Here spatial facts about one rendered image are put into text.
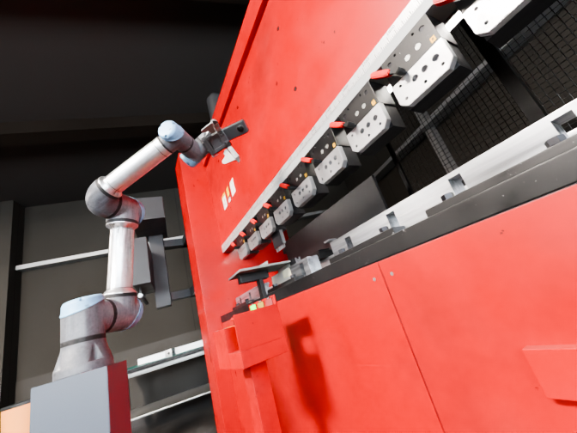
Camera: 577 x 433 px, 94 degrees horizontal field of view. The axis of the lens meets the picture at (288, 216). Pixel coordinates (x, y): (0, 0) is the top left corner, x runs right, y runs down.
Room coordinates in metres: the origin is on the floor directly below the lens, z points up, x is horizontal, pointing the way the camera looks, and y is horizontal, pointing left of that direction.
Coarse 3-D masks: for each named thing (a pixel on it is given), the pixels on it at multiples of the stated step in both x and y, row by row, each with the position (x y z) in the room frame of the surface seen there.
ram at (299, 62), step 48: (288, 0) 0.79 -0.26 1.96; (336, 0) 0.64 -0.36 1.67; (384, 0) 0.54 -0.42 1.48; (432, 0) 0.47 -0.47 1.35; (288, 48) 0.87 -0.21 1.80; (336, 48) 0.70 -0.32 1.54; (240, 96) 1.29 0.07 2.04; (288, 96) 0.95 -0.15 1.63; (336, 96) 0.77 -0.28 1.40; (240, 144) 1.42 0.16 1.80; (288, 144) 1.04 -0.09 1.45; (240, 192) 1.57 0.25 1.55
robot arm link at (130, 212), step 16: (128, 208) 0.96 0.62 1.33; (112, 224) 0.95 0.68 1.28; (128, 224) 0.98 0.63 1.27; (112, 240) 0.96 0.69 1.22; (128, 240) 0.99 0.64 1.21; (112, 256) 0.96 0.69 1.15; (128, 256) 0.99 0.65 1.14; (112, 272) 0.96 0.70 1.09; (128, 272) 0.99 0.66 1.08; (112, 288) 0.96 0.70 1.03; (128, 288) 0.99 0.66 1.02; (128, 304) 0.98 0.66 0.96; (128, 320) 0.99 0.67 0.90
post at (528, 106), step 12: (468, 24) 0.97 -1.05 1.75; (480, 48) 0.99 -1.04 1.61; (492, 48) 0.96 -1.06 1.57; (492, 60) 0.98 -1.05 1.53; (504, 60) 0.95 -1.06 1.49; (504, 72) 0.97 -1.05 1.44; (516, 72) 0.97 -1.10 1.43; (504, 84) 0.99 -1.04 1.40; (516, 84) 0.96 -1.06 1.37; (516, 96) 0.98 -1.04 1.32; (528, 96) 0.96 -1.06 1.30; (528, 108) 0.98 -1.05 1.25; (540, 108) 0.95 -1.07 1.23; (528, 120) 0.99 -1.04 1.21
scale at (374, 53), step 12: (420, 0) 0.49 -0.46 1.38; (408, 12) 0.51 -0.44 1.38; (396, 24) 0.54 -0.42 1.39; (384, 36) 0.58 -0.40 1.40; (384, 48) 0.59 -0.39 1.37; (372, 60) 0.63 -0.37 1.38; (360, 72) 0.67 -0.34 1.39; (348, 84) 0.71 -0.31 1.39; (324, 120) 0.84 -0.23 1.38; (312, 132) 0.91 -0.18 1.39; (300, 144) 0.98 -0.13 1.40; (276, 180) 1.19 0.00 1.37; (264, 192) 1.31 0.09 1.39; (228, 240) 1.91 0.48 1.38
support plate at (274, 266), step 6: (270, 264) 1.24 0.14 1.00; (276, 264) 1.26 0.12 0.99; (282, 264) 1.30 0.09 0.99; (240, 270) 1.16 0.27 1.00; (246, 270) 1.18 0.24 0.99; (252, 270) 1.22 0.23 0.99; (258, 270) 1.27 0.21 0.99; (270, 270) 1.37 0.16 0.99; (276, 270) 1.43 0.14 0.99; (234, 276) 1.24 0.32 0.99
